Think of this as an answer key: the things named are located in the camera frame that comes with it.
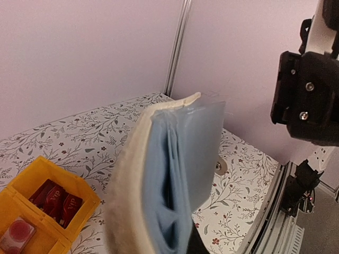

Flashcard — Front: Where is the front aluminium rail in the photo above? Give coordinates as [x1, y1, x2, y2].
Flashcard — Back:
[236, 162, 305, 254]

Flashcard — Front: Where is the dark red VIP card stack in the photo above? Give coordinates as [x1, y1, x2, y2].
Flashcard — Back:
[29, 179, 83, 229]

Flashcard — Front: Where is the right aluminium frame post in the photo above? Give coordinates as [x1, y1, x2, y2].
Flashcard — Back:
[164, 0, 192, 97]

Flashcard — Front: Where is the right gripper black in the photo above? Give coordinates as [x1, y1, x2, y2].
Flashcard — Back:
[271, 51, 338, 146]

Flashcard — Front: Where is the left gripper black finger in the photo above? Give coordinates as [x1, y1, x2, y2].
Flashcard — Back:
[186, 221, 208, 254]

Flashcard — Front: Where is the yellow middle storage bin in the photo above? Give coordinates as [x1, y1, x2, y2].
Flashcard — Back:
[1, 190, 69, 253]

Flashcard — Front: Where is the beige card holder wallet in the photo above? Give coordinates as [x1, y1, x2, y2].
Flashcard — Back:
[105, 93, 225, 253]

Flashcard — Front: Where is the pink white card stack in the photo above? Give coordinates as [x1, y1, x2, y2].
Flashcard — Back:
[1, 217, 35, 254]

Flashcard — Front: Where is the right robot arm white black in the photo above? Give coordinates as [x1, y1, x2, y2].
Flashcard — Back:
[271, 1, 338, 217]

